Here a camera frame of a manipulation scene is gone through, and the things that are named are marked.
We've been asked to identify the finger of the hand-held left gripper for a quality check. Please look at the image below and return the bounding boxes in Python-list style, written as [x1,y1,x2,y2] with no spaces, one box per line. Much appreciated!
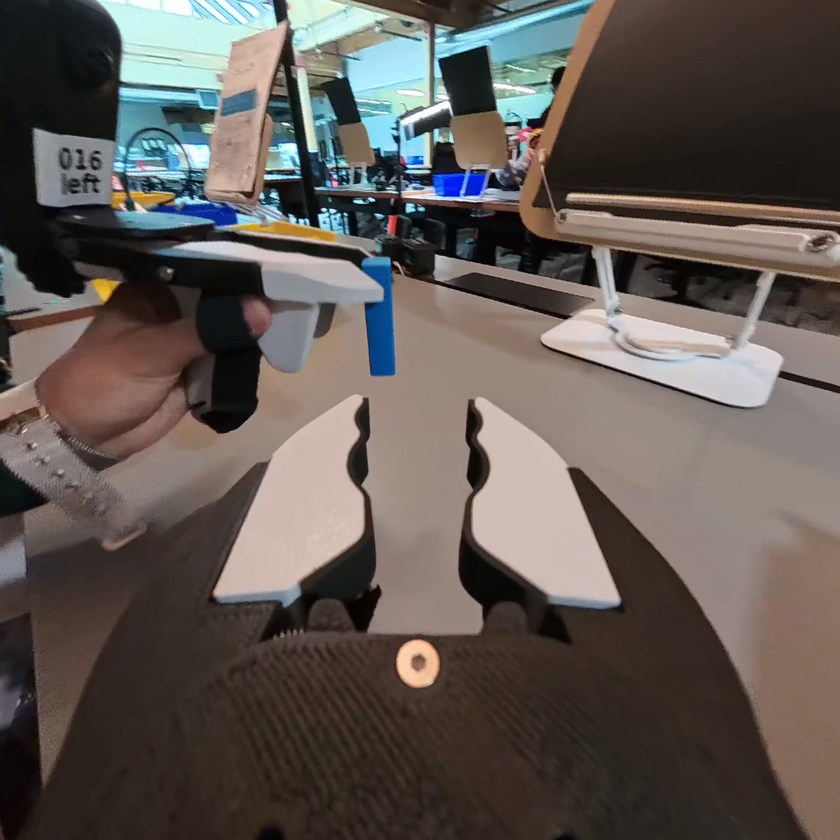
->
[259,262,386,374]
[174,230,368,269]

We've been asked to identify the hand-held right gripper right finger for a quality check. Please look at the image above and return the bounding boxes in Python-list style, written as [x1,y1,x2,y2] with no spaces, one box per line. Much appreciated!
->
[459,397,621,609]

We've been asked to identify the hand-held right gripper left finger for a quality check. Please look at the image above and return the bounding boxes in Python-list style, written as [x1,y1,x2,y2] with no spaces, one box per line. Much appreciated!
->
[212,395,376,605]

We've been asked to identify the blue rectangular block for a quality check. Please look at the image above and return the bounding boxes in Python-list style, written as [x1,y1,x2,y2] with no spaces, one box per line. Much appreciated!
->
[362,257,396,377]

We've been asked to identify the person's left forearm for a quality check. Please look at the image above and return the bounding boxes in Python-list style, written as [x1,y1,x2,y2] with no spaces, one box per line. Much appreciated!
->
[0,459,47,519]

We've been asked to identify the grey desk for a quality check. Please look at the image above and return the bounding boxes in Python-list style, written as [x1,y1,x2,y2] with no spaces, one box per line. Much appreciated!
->
[0,252,840,840]

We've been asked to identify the wooden background desk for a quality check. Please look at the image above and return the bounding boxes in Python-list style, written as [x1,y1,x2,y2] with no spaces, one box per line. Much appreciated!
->
[315,185,522,263]

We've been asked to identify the person's left hand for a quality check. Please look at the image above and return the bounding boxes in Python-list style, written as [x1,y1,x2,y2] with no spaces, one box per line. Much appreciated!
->
[36,282,273,460]

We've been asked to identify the black battery charger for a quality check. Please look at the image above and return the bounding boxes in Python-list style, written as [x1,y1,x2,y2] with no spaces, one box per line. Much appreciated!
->
[394,238,437,277]

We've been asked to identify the beige cardboard panel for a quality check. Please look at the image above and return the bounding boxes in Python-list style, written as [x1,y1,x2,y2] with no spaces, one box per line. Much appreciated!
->
[453,112,509,170]
[338,121,376,166]

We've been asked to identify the brown cardboard sign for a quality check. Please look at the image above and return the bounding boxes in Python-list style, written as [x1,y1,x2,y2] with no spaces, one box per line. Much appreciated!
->
[205,21,290,204]

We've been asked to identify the white monitor base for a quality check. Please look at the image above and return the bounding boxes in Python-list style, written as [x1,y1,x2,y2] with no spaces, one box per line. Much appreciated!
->
[541,246,785,408]

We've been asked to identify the silver mesh wristwatch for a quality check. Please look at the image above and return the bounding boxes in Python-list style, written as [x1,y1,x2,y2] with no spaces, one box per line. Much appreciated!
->
[0,413,148,552]

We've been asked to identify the wooden screen holder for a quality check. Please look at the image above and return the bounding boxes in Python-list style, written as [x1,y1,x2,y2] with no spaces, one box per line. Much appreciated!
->
[518,0,840,283]

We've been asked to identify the black cable loop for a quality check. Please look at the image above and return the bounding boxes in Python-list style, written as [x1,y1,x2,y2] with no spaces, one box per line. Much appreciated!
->
[125,128,191,211]

